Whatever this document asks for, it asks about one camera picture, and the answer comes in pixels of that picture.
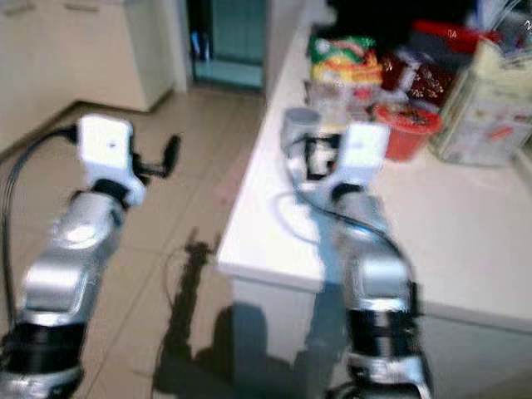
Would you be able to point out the cream kitchen cabinet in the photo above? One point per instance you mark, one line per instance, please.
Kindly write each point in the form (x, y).
(83, 50)

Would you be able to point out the dark framed glass door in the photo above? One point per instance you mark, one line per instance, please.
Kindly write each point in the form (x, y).
(233, 41)

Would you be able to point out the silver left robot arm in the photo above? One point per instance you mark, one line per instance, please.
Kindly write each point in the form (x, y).
(71, 249)

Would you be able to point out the green yellow snack bag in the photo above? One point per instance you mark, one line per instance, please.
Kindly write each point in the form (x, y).
(341, 58)

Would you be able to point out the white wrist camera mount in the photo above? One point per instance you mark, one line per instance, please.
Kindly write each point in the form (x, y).
(362, 158)
(106, 150)

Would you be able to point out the red plastic tub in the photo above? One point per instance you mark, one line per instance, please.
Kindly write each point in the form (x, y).
(407, 129)

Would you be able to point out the grey cup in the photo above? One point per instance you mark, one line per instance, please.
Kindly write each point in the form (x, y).
(299, 126)

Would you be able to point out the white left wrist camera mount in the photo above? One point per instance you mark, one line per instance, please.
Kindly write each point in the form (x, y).
(106, 150)

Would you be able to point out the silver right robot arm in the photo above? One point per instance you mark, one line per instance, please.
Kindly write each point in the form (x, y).
(378, 283)

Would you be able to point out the dark red food packet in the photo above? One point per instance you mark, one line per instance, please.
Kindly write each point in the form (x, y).
(420, 79)

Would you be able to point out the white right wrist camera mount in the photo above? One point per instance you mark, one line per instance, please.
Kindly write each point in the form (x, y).
(362, 158)

